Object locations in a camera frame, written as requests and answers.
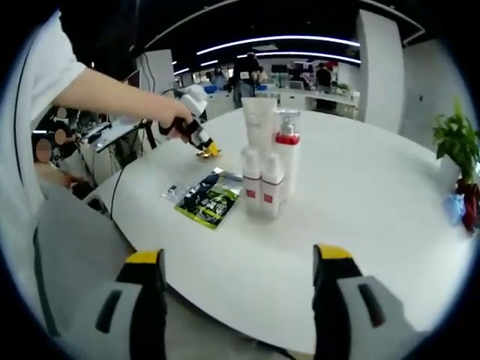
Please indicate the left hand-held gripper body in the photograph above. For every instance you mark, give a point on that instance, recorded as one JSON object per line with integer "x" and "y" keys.
{"x": 193, "y": 101}

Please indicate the red cloth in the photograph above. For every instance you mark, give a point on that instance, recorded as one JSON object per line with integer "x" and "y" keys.
{"x": 470, "y": 202}

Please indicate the person's white shirt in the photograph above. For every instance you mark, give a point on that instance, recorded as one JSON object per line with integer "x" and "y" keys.
{"x": 33, "y": 93}

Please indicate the white side desk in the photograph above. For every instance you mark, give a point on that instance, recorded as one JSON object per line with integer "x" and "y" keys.
{"x": 108, "y": 133}

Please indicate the blue storage bin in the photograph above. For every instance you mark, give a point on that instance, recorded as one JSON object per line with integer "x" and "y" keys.
{"x": 212, "y": 89}

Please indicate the small red-label skincare bottle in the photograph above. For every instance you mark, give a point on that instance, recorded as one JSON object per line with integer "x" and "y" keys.
{"x": 272, "y": 191}
{"x": 252, "y": 187}

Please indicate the person's left hand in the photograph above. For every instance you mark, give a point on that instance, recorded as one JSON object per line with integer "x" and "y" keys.
{"x": 176, "y": 110}

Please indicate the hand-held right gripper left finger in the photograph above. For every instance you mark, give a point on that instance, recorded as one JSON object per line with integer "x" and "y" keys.
{"x": 142, "y": 307}

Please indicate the blue cloth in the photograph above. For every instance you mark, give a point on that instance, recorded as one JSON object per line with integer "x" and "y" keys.
{"x": 453, "y": 208}

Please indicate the white skincare pump bottle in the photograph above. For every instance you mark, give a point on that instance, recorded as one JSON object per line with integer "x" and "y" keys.
{"x": 290, "y": 165}

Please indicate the white skincare tube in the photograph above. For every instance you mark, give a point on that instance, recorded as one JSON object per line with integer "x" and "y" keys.
{"x": 258, "y": 120}

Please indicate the person's grey trousers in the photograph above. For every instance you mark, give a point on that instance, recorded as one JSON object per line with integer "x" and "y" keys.
{"x": 75, "y": 243}

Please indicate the green skincare sachet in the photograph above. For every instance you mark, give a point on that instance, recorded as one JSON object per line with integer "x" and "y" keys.
{"x": 210, "y": 202}

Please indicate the computer monitor with pink screen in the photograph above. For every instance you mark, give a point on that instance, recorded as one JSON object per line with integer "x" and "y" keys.
{"x": 134, "y": 77}

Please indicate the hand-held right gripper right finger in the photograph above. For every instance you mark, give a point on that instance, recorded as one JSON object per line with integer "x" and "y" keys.
{"x": 333, "y": 300}

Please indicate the green plant in white pot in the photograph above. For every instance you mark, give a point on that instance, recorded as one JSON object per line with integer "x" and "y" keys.
{"x": 455, "y": 138}

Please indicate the gold foil skincare sachet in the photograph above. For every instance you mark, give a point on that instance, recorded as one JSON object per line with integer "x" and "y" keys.
{"x": 202, "y": 156}

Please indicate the black tripod stand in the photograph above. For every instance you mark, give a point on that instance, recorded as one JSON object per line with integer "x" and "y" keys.
{"x": 150, "y": 133}

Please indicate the white office desk row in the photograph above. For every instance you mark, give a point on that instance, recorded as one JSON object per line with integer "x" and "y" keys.
{"x": 322, "y": 99}

